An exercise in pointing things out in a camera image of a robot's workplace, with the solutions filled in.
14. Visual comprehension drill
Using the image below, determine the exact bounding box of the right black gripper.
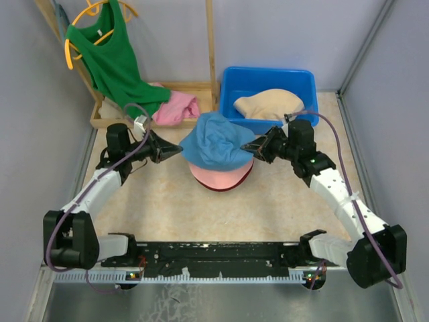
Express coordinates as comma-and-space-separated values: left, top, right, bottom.
241, 125, 298, 164

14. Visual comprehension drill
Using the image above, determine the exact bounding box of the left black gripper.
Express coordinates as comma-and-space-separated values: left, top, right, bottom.
124, 128, 182, 164

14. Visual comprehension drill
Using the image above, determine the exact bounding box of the dark red bucket hat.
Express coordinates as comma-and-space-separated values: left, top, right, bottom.
189, 157, 255, 193

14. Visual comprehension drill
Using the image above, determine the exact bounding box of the blue bucket hat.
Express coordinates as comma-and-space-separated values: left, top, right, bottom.
179, 112, 255, 172

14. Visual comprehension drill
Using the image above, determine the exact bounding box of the beige bucket hat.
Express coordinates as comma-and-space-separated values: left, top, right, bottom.
233, 89, 304, 120

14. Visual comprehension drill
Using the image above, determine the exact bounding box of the wooden clothes rack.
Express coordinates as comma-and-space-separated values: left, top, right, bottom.
35, 0, 220, 129

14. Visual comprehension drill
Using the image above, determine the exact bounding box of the blue plastic bin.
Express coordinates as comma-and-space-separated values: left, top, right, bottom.
219, 66, 319, 135

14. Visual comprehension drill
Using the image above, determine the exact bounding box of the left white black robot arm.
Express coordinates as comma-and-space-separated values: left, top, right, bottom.
43, 123, 182, 272

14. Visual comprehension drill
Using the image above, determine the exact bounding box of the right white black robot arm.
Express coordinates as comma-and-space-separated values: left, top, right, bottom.
242, 119, 407, 289

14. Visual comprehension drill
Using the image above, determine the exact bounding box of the pink crumpled garment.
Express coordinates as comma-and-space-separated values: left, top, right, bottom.
152, 91, 200, 126

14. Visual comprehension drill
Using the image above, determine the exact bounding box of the green tank top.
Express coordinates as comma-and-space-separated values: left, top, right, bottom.
66, 1, 171, 119

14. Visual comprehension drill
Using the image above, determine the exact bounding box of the yellow clothes hanger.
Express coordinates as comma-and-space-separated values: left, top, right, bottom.
64, 0, 139, 70

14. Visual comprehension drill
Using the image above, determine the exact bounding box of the teal clothes hanger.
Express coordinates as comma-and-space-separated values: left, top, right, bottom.
54, 1, 70, 43

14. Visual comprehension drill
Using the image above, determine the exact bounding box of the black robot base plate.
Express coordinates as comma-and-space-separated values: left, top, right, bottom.
101, 241, 328, 290

